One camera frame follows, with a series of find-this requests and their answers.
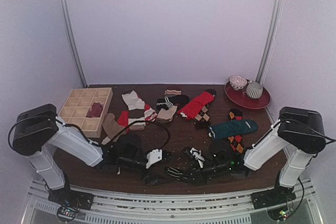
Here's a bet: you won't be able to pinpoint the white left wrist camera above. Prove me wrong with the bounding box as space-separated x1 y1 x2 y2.
145 149 163 169

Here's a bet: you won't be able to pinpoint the red beige striped socks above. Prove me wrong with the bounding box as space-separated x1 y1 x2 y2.
117 90 157 127

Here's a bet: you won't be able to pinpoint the red sock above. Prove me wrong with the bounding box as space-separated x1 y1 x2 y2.
177 89 217 120

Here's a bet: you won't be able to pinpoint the black striped ankle sock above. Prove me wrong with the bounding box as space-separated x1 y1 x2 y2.
164 167 190 183

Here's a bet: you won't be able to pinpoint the black orange argyle sock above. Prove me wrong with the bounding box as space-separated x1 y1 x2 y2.
227 109 245 154

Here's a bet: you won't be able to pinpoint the wooden compartment box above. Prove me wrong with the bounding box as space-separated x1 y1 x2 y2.
59 88 113 138

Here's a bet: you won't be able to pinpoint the aluminium front rail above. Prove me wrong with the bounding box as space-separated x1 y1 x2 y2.
19 179 324 223

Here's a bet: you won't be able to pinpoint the aluminium corner post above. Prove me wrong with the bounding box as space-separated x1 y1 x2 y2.
256 0 283 84
60 0 88 88

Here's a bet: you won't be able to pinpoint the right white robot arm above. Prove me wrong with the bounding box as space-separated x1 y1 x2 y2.
179 106 326 204

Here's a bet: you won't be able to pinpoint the beige striped folded sock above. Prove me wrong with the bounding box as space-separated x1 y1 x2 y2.
164 89 182 97

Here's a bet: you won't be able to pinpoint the patterned white bowl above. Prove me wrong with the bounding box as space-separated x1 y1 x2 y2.
229 76 248 91

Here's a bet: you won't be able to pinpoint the left aluminium corner post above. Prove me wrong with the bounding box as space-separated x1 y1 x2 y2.
60 0 88 88

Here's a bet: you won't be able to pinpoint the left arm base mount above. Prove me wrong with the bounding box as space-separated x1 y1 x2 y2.
45 182 94 223

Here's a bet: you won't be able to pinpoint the red round plate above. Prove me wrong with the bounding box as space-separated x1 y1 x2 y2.
224 80 271 110

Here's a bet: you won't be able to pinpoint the right aluminium corner post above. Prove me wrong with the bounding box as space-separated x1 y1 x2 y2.
256 0 283 84

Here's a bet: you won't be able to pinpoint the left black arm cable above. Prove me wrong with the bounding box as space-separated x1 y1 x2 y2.
107 121 171 151

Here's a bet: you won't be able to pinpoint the brown argyle sock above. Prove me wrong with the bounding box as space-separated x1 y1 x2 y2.
194 104 211 130

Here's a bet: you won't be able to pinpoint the tan ankle sock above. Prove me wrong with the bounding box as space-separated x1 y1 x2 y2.
156 105 177 124

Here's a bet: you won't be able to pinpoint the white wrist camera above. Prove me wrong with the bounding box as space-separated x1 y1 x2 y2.
145 149 163 169
190 147 205 168

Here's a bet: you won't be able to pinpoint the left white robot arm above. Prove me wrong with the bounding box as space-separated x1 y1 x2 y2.
7 104 171 205

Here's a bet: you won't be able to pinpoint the striped grey cup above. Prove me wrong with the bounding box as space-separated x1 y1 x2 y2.
246 81 263 100

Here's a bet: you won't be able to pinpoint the brown beige sock pair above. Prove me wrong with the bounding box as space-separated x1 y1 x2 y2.
102 113 126 145

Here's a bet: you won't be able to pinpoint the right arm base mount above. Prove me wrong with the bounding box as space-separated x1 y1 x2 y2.
251 183 296 221

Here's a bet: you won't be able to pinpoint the black white striped sock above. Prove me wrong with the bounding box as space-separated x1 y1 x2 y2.
156 94 190 110

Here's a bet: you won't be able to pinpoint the purple magenta striped sock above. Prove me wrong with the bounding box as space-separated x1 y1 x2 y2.
86 103 103 118

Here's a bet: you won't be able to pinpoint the dark green sock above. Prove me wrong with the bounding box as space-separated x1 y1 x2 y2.
208 120 258 141

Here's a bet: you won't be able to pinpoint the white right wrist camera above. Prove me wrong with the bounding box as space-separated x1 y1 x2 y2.
190 147 205 168

